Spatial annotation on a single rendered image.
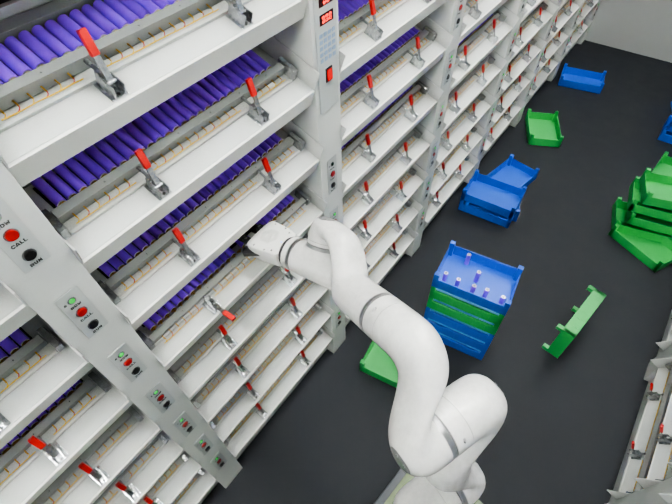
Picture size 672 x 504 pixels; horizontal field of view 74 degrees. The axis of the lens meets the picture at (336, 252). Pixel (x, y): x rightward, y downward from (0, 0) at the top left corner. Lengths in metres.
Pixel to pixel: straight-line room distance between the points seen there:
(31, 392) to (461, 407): 0.75
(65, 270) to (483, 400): 0.72
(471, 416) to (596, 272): 1.93
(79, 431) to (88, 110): 0.68
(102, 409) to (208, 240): 0.43
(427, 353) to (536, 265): 1.88
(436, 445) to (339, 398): 1.27
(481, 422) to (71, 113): 0.79
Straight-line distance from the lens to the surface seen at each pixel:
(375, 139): 1.54
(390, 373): 2.08
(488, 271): 1.95
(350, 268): 0.91
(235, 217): 1.06
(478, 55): 2.11
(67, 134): 0.72
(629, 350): 2.48
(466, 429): 0.82
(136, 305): 0.98
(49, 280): 0.81
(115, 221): 0.85
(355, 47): 1.22
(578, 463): 2.16
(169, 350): 1.14
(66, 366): 0.97
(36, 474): 1.15
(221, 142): 0.94
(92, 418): 1.14
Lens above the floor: 1.91
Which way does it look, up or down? 51 degrees down
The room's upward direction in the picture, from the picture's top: 3 degrees counter-clockwise
